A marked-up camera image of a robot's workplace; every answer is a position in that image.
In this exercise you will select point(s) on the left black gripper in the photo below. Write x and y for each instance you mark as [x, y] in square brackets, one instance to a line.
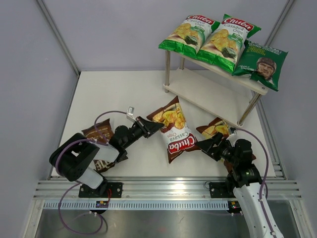
[152, 127]

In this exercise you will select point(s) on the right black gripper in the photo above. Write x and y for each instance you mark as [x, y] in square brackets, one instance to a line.
[207, 145]

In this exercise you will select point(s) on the brown Chuba chips bag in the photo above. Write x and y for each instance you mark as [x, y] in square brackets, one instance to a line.
[176, 134]
[215, 129]

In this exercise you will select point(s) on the dark green Real chips bag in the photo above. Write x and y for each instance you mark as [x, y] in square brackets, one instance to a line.
[262, 63]

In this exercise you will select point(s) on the green Chuba cassava chips bag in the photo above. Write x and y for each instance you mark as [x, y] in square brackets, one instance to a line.
[189, 37]

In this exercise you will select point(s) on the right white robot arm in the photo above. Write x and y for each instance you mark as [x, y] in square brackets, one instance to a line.
[245, 183]

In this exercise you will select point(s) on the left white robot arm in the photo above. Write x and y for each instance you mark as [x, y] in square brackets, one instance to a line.
[72, 159]

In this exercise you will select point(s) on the white two-tier shelf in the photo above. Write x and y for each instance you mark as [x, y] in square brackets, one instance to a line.
[231, 98]

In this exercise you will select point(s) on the brown Kettle sea salt bag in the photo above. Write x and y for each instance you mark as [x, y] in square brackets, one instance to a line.
[102, 134]

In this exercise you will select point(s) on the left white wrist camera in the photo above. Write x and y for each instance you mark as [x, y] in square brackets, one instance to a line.
[130, 113]

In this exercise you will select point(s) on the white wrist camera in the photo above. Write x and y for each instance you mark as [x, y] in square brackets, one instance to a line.
[130, 113]
[232, 131]

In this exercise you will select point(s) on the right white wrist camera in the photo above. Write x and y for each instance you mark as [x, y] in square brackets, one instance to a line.
[232, 131]

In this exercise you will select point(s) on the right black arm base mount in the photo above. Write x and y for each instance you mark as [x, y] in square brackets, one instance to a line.
[219, 190]

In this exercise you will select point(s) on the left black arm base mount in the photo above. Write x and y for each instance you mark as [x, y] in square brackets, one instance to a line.
[111, 189]

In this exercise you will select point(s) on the white slotted cable duct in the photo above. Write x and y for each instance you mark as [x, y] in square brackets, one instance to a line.
[136, 205]

